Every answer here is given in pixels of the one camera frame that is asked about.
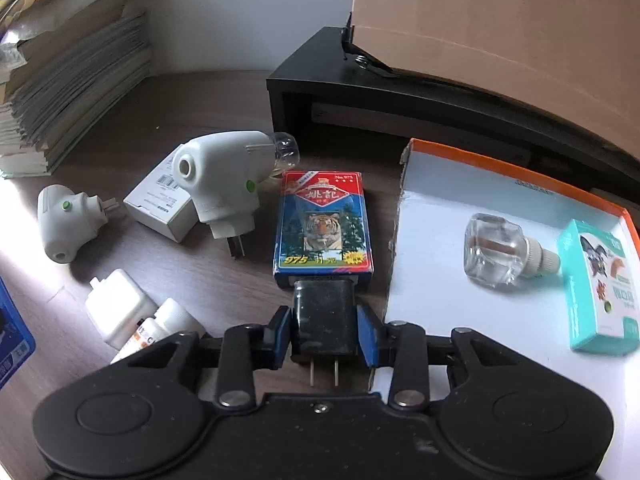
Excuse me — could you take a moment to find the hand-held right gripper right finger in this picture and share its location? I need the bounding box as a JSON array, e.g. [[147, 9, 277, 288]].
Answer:
[[357, 304, 531, 409]]

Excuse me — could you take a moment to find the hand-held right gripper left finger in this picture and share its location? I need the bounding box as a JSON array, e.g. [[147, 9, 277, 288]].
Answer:
[[112, 306, 292, 409]]

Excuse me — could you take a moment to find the black power adapter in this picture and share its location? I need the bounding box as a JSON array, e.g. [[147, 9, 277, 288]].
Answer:
[[290, 280, 358, 388]]

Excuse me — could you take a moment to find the white medicine bottle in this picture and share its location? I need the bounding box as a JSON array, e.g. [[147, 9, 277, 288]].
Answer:
[[110, 297, 206, 366]]

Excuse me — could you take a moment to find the white cardboard tray orange rim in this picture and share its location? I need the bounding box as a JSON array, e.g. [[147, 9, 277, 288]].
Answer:
[[384, 137, 640, 441]]

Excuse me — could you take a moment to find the white square charger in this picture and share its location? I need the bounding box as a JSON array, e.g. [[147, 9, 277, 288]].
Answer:
[[85, 269, 158, 351]]

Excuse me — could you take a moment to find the large white plug-in heater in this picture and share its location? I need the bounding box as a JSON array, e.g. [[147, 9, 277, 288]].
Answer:
[[172, 130, 301, 258]]

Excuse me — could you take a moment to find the small white plug-in heater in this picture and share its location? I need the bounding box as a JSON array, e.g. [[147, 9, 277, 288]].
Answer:
[[37, 185, 123, 265]]

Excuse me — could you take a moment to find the blue plastic box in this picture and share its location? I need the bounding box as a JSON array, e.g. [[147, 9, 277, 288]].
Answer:
[[0, 275, 37, 391]]

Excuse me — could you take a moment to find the tiger playing card box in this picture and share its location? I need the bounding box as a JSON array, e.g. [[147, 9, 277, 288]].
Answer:
[[272, 170, 375, 291]]

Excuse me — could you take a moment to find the clear glass refill bottle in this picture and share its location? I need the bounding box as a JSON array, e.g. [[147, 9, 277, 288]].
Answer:
[[462, 212, 563, 288]]

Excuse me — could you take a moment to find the small white labelled box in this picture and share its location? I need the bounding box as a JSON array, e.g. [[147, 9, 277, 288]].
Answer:
[[123, 144, 198, 243]]

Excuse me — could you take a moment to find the teal cardboard box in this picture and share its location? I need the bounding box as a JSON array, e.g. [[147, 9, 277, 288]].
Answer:
[[557, 219, 640, 357]]

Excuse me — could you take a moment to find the black monitor riser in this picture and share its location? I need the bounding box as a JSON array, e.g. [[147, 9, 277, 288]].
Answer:
[[266, 26, 640, 201]]

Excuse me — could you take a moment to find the black binder clip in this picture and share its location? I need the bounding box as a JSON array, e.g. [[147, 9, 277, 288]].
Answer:
[[341, 12, 396, 78]]

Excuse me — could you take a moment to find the stack of papers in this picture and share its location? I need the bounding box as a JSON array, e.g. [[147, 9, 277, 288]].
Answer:
[[0, 0, 153, 181]]

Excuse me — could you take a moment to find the brown wooden board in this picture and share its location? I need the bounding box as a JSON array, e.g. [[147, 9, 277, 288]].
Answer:
[[347, 0, 640, 156]]

